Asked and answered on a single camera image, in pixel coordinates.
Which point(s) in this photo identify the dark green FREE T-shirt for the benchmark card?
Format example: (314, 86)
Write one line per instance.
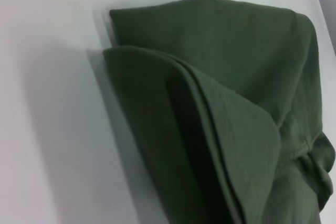
(223, 103)

